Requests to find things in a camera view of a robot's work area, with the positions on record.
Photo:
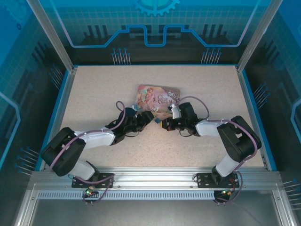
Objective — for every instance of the aluminium frame post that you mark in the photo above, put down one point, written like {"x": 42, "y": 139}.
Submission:
{"x": 258, "y": 35}
{"x": 51, "y": 35}

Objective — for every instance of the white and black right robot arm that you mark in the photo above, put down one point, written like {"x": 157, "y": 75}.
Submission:
{"x": 237, "y": 139}

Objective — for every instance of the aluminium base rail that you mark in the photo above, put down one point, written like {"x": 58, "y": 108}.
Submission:
{"x": 152, "y": 175}

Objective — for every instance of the pink illustrated diary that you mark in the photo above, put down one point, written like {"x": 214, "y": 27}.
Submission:
{"x": 164, "y": 94}

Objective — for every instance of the aluminium side rail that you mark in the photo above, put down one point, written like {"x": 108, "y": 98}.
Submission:
{"x": 251, "y": 106}
{"x": 63, "y": 101}

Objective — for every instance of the connector with green light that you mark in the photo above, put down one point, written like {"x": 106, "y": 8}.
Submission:
{"x": 226, "y": 192}
{"x": 89, "y": 191}

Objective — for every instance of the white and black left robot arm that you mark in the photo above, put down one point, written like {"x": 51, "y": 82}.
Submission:
{"x": 98, "y": 137}

